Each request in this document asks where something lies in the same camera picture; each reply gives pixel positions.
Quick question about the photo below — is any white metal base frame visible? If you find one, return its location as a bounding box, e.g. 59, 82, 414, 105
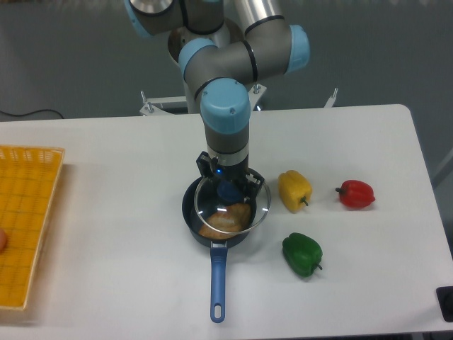
139, 84, 339, 117

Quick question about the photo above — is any dark blue saucepan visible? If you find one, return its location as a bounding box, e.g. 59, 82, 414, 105
182, 177, 249, 323

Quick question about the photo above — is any glass lid blue knob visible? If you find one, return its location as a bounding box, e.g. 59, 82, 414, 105
190, 170, 271, 240

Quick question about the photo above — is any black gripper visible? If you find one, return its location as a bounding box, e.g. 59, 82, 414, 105
196, 151, 265, 205

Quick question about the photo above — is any yellow bell pepper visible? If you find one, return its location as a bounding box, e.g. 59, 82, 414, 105
277, 170, 312, 213

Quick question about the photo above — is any black device at table edge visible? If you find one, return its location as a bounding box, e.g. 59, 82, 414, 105
436, 286, 453, 322

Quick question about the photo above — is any red bell pepper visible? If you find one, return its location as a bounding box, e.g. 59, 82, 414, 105
336, 180, 375, 209

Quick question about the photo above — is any yellow woven basket tray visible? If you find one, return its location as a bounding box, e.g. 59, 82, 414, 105
1, 145, 65, 310

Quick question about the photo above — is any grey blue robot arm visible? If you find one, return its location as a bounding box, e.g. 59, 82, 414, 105
125, 1, 310, 205

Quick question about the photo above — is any baked pastry turnover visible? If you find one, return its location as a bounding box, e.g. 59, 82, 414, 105
198, 203, 251, 239

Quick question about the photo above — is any black cable on floor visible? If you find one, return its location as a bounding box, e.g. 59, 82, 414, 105
0, 108, 64, 120

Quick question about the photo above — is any green bell pepper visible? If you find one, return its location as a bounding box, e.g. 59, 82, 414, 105
282, 232, 323, 278

